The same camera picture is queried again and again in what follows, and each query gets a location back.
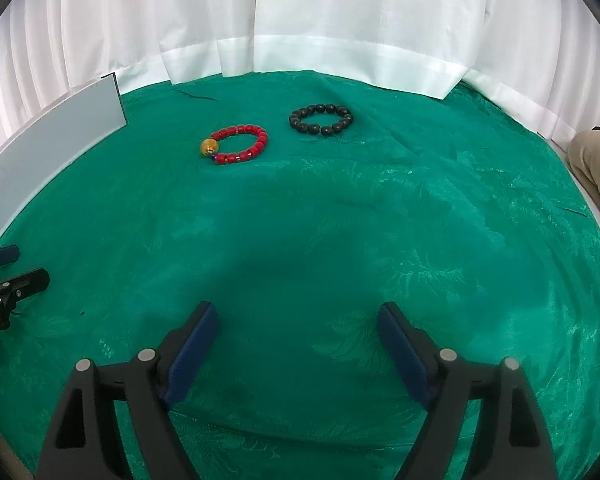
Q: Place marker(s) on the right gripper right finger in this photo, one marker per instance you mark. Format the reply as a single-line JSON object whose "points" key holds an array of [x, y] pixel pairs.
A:
{"points": [[511, 439]]}

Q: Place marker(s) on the white cardboard box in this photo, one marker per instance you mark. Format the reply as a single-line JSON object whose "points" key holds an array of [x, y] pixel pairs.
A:
{"points": [[54, 139]]}

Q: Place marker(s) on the green satin cloth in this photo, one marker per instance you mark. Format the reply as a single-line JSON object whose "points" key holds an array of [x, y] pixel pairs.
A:
{"points": [[298, 204]]}

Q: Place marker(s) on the beige clothing pile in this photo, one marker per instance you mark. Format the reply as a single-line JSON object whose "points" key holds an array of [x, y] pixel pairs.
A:
{"points": [[597, 169]]}

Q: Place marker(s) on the white curtain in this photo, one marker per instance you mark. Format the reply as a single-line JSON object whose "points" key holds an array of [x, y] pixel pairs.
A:
{"points": [[539, 60]]}

